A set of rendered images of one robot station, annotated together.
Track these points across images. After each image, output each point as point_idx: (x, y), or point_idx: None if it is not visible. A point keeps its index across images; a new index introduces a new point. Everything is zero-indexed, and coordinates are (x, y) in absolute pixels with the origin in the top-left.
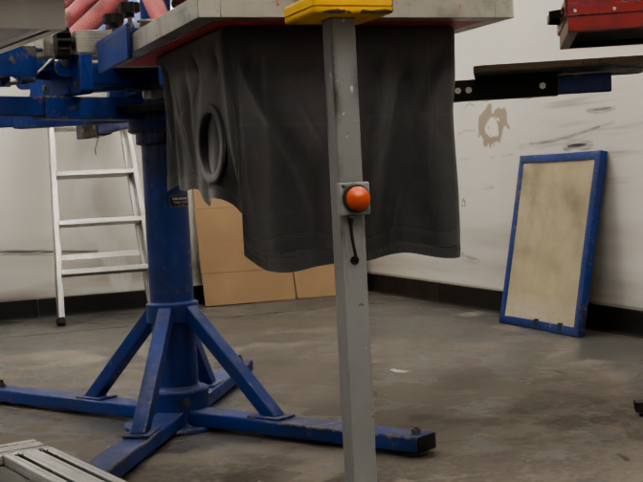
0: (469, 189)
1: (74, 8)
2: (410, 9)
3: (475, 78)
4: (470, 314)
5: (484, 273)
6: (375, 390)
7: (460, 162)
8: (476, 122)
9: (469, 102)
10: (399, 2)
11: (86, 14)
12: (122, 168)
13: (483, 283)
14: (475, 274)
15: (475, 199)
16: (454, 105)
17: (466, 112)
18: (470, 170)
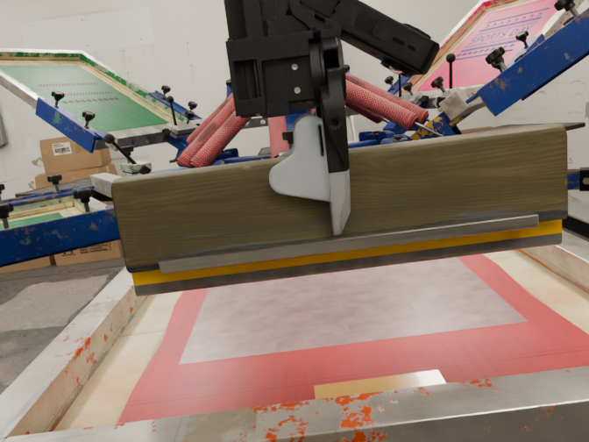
0: (575, 153)
1: (219, 117)
2: (528, 440)
3: (584, 75)
4: None
5: (584, 210)
6: None
7: (569, 132)
8: (584, 107)
9: (578, 92)
10: (496, 428)
11: (218, 131)
12: (348, 141)
13: (583, 217)
14: (577, 210)
15: (579, 160)
16: (566, 93)
17: (576, 98)
18: (577, 139)
